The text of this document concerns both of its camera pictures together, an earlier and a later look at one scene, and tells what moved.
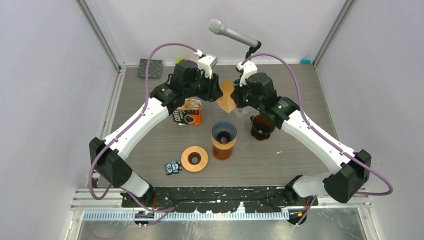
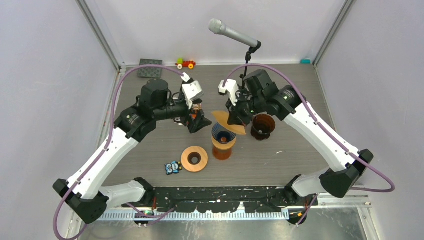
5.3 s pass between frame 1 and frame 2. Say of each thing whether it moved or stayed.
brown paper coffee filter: moved
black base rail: stayed
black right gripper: moved
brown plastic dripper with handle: stayed
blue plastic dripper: stayed
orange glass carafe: stayed
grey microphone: stayed
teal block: stayed
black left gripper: moved
